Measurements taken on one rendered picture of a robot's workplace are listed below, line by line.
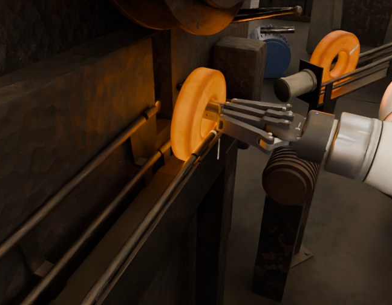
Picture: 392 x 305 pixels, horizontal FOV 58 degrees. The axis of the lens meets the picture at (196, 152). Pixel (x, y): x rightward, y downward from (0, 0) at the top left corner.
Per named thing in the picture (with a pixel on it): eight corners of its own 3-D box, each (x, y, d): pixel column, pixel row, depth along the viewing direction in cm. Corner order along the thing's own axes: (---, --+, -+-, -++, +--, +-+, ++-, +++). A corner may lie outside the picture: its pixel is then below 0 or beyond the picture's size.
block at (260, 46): (205, 142, 86) (208, 42, 73) (217, 127, 92) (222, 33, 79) (247, 152, 83) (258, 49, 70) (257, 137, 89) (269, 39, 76)
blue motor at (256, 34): (246, 83, 263) (250, 36, 244) (244, 59, 311) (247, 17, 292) (288, 85, 261) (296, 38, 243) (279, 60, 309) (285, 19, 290)
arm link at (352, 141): (362, 160, 56) (323, 150, 58) (382, 109, 51) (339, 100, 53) (358, 194, 49) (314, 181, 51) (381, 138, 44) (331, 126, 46)
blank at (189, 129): (167, 93, 50) (189, 98, 48) (211, 52, 61) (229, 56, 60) (171, 176, 59) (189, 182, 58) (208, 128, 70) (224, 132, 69)
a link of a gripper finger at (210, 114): (229, 121, 57) (222, 129, 54) (200, 113, 58) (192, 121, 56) (230, 112, 56) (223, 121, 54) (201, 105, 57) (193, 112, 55)
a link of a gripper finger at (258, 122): (286, 142, 55) (284, 146, 54) (218, 124, 58) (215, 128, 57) (291, 120, 52) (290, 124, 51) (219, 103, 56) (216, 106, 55)
